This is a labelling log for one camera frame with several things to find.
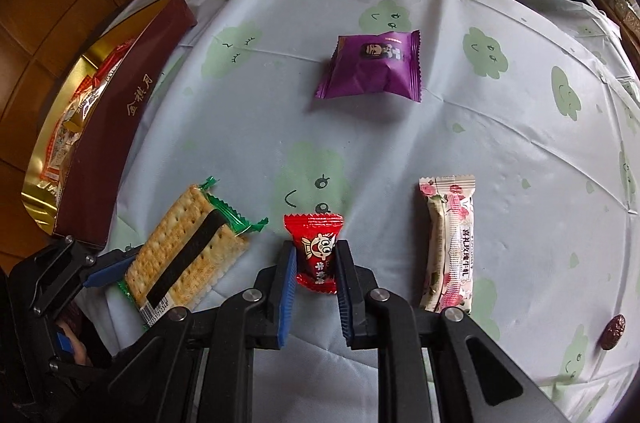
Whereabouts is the brown gift box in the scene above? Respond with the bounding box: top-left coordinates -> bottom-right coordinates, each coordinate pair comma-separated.
20,0 -> 198,253

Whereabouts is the green-edged cracker packet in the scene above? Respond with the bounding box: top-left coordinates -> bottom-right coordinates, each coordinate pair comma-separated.
116,176 -> 269,329

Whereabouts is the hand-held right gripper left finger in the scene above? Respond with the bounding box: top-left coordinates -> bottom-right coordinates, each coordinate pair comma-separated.
97,240 -> 301,423

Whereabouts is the cloud-print plastic sheet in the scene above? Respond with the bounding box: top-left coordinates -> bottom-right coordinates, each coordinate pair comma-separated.
50,0 -> 640,423

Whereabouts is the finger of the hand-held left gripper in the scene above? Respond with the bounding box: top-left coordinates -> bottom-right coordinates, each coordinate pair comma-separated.
45,325 -> 126,386
27,235 -> 138,316

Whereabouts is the pink floral nougat packet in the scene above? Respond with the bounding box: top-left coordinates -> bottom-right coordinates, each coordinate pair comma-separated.
418,174 -> 476,315

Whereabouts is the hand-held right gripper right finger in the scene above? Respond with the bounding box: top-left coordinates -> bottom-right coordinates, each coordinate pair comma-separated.
334,240 -> 542,423

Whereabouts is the red date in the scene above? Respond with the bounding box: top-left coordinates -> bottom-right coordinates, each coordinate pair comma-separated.
600,314 -> 627,350

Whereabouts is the purple snack packet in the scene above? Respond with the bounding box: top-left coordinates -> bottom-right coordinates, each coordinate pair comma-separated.
314,30 -> 423,103

